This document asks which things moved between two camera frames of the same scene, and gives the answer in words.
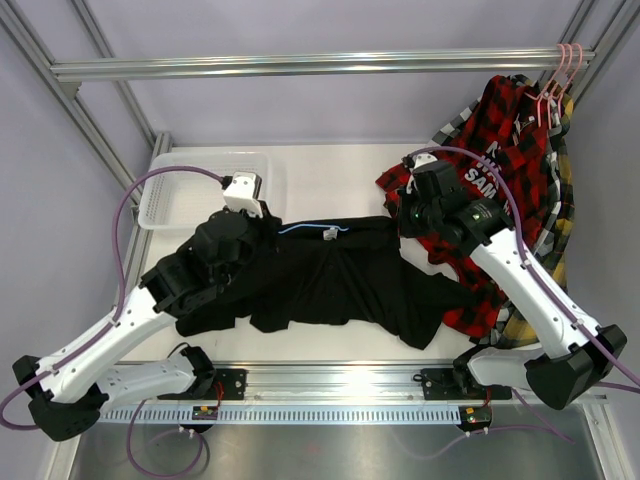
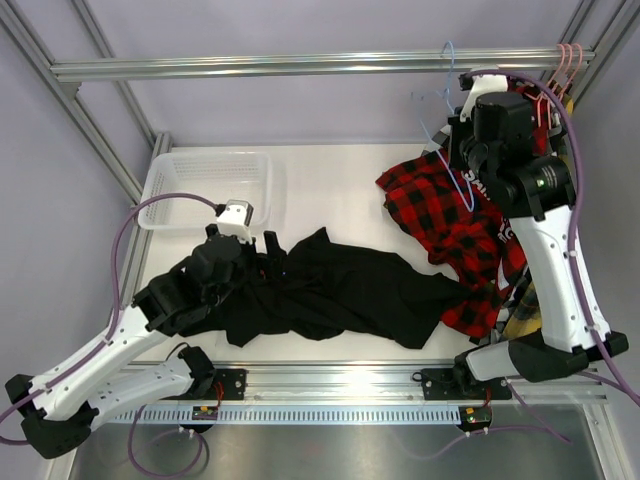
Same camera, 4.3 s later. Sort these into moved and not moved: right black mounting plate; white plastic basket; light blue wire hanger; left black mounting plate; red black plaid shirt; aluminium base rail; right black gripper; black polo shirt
Moved: light blue wire hanger; right black gripper; black polo shirt
Not moved: left black mounting plate; red black plaid shirt; aluminium base rail; right black mounting plate; white plastic basket
